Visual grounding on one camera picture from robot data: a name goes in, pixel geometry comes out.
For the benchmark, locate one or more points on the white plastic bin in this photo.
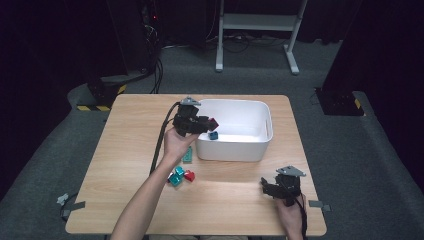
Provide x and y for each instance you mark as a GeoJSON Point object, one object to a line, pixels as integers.
{"type": "Point", "coordinates": [233, 150]}

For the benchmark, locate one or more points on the teal flat toy plate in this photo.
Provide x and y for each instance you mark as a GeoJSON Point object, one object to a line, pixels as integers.
{"type": "Point", "coordinates": [187, 155]}

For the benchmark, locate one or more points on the red toy block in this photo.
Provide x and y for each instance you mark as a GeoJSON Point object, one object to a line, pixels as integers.
{"type": "Point", "coordinates": [214, 124]}
{"type": "Point", "coordinates": [189, 175]}

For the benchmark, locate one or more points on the white metal stand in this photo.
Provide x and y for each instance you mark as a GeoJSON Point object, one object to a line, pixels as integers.
{"type": "Point", "coordinates": [256, 21]}

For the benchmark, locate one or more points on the person's left hand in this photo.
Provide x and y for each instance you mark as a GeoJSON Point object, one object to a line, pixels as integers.
{"type": "Point", "coordinates": [176, 145]}

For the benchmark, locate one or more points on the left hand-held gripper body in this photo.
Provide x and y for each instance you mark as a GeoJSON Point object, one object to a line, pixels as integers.
{"type": "Point", "coordinates": [186, 121]}

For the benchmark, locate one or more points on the blue toy block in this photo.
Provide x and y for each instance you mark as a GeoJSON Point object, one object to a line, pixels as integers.
{"type": "Point", "coordinates": [213, 135]}

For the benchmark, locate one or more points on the person's right hand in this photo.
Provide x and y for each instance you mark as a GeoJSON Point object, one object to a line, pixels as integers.
{"type": "Point", "coordinates": [290, 218]}

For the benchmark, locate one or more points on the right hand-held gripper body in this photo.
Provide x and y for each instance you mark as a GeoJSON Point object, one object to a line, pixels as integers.
{"type": "Point", "coordinates": [288, 186]}

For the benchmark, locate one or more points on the black equipment rack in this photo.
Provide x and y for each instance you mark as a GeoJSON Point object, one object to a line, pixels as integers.
{"type": "Point", "coordinates": [133, 33]}

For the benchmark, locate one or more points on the grey tape strip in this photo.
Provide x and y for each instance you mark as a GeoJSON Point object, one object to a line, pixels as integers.
{"type": "Point", "coordinates": [319, 205]}
{"type": "Point", "coordinates": [73, 207]}

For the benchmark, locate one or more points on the black striped stand base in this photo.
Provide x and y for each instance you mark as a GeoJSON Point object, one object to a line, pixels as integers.
{"type": "Point", "coordinates": [100, 93]}
{"type": "Point", "coordinates": [336, 101]}

